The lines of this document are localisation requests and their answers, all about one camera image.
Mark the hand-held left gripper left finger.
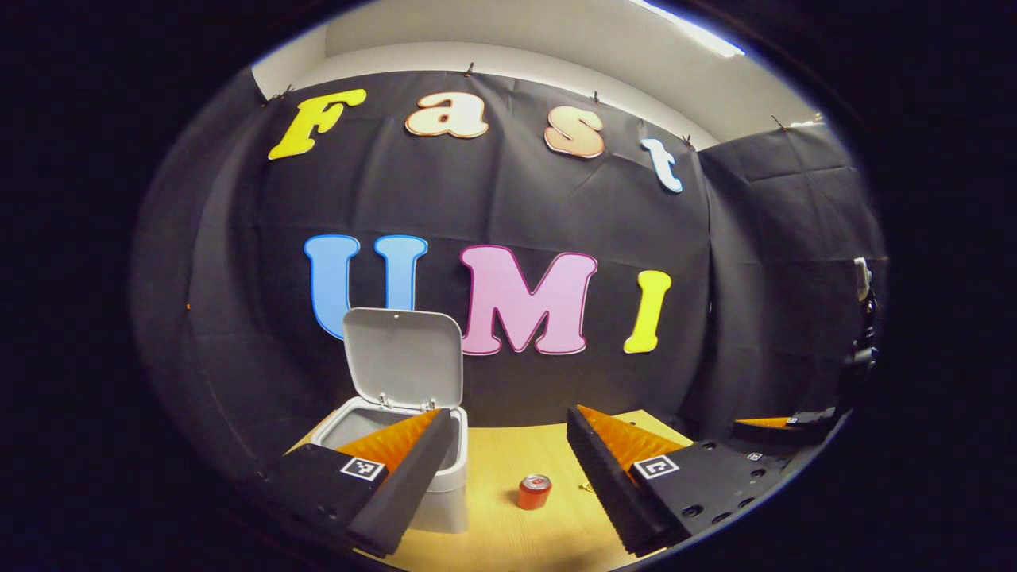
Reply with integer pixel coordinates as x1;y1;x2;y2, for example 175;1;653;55
262;408;454;557

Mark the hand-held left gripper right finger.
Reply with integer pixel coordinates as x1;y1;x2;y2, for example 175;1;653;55
566;404;795;557

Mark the red pop can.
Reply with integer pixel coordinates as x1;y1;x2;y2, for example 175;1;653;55
517;474;553;511

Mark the white desktop garbage bin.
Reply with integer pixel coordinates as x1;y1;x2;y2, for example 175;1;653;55
311;307;470;535

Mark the wooden desktop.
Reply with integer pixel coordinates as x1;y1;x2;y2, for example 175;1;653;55
290;409;692;572

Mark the black backdrop cloth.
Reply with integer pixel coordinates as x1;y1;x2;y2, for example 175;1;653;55
131;70;887;493

